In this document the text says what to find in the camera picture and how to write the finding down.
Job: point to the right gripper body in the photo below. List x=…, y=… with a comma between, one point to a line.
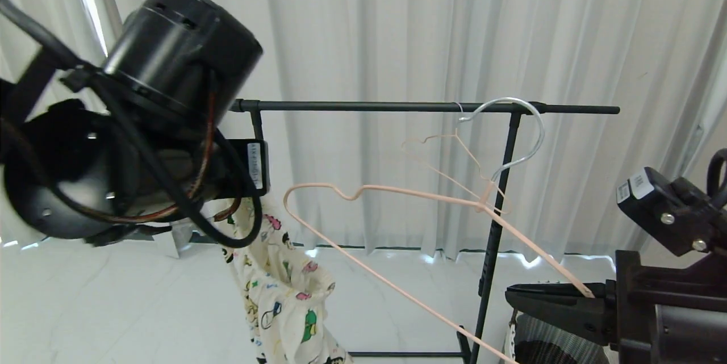
x=670, y=307

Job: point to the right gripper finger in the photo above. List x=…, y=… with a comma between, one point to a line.
x=568, y=289
x=573, y=316

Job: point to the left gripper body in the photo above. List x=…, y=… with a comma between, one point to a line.
x=257, y=165

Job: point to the pink clothes hanger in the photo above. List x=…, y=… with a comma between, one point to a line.
x=539, y=250
x=469, y=154

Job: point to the cream printed garment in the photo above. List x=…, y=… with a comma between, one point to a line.
x=284, y=307

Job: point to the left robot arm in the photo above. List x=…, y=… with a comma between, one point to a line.
x=170, y=51

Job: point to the white laundry basket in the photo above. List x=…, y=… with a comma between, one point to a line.
x=539, y=330

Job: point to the black clothes rack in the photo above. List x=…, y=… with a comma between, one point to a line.
x=397, y=106

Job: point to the white curtain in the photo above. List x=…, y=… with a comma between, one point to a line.
x=369, y=23

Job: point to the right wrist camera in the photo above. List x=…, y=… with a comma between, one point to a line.
x=670, y=210

